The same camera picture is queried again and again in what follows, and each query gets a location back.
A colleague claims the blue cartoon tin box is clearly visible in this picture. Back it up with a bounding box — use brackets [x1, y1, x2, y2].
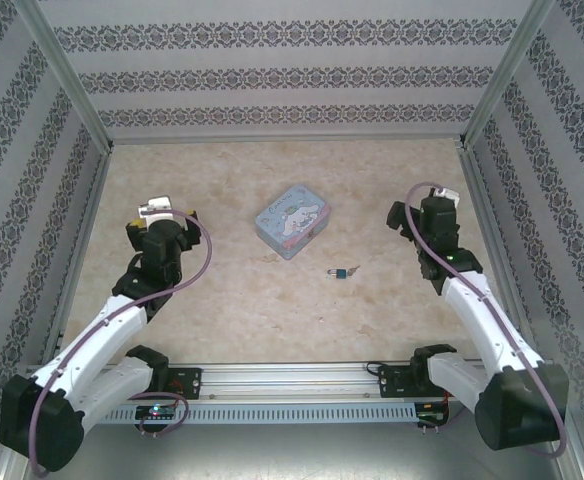
[254, 183, 333, 263]

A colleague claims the grey sheet metal panel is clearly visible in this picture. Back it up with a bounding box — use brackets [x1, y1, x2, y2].
[1, 399, 584, 480]

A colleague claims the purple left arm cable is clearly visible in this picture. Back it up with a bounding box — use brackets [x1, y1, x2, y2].
[27, 209, 213, 476]

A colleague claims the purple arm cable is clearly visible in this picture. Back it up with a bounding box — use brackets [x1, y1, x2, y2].
[404, 181, 569, 459]
[27, 209, 213, 476]

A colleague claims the aluminium side frame rail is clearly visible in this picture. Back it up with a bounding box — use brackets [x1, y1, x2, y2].
[41, 144, 116, 366]
[460, 144, 558, 362]

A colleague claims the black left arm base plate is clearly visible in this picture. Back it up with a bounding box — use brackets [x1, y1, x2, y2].
[164, 367, 204, 401]

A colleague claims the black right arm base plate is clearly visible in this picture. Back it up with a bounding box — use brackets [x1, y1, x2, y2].
[377, 363, 419, 400]

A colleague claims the aluminium upright frame post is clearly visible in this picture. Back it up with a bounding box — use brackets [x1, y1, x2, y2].
[459, 0, 558, 150]
[14, 0, 116, 151]

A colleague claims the aluminium mounting rail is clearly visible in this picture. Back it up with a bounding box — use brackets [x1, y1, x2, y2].
[24, 362, 557, 402]

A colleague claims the slotted grey cable duct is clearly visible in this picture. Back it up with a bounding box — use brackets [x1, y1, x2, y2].
[105, 403, 418, 425]

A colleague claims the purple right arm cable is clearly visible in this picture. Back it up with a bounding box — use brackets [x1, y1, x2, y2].
[404, 181, 569, 459]

